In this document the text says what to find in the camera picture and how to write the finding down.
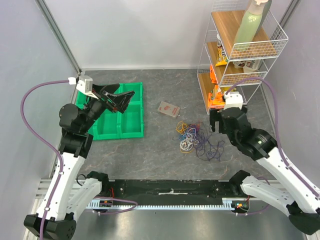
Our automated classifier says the grey slotted cable duct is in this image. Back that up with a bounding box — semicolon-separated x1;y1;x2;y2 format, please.
85;198;235;211

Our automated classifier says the white wire shelf rack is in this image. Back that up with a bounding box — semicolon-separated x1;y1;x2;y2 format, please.
197;0;289;113

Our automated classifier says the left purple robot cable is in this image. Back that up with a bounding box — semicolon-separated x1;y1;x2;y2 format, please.
20;77;77;238

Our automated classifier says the orange snack box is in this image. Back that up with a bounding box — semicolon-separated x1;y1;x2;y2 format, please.
208;91;225;109

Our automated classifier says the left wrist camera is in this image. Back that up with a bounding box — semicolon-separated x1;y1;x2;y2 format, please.
76;75;94;98

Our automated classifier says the yellow snack bag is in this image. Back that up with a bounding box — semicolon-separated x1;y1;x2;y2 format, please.
215;46;228;67

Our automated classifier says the purple thin cable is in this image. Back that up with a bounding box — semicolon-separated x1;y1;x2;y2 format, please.
187;122;225;162

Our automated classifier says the white snack package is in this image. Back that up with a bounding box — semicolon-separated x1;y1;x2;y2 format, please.
232;59;261;73

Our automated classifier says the white thin cable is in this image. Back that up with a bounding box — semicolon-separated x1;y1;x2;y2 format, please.
178;133;201;152

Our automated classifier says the green spray bottle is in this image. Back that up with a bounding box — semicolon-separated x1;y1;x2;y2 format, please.
234;0;272;52

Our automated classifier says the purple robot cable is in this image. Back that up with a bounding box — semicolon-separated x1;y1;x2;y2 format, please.
20;77;77;238
224;76;320;198

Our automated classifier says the green compartment tray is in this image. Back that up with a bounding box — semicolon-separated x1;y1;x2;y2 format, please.
88;82;144;141

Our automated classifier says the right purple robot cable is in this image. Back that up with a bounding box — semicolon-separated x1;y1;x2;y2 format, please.
224;76;320;198

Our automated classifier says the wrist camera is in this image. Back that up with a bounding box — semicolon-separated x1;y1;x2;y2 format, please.
76;75;94;98
223;91;244;110

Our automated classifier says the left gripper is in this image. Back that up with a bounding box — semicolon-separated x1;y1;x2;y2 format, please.
80;83;135;132

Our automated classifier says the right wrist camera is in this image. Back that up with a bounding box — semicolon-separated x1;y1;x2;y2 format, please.
223;91;244;110

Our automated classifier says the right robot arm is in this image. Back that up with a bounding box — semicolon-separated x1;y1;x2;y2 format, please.
209;107;320;235

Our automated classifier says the small grey red box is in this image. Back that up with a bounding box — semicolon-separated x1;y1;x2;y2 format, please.
157;101;181;118

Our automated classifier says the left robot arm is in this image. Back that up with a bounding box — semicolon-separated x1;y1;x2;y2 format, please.
23;81;135;240

